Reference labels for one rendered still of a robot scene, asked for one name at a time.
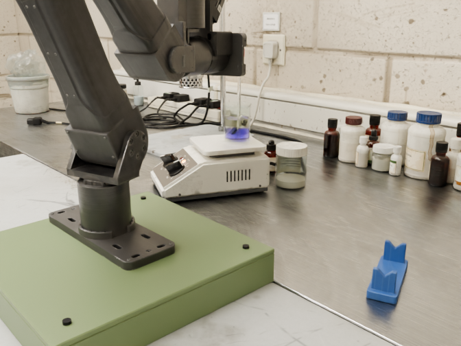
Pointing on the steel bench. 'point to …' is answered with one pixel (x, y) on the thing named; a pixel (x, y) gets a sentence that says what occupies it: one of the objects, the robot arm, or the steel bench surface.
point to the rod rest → (388, 274)
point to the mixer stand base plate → (178, 139)
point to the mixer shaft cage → (191, 82)
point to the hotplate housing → (218, 176)
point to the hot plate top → (206, 146)
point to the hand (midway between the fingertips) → (239, 52)
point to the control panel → (178, 174)
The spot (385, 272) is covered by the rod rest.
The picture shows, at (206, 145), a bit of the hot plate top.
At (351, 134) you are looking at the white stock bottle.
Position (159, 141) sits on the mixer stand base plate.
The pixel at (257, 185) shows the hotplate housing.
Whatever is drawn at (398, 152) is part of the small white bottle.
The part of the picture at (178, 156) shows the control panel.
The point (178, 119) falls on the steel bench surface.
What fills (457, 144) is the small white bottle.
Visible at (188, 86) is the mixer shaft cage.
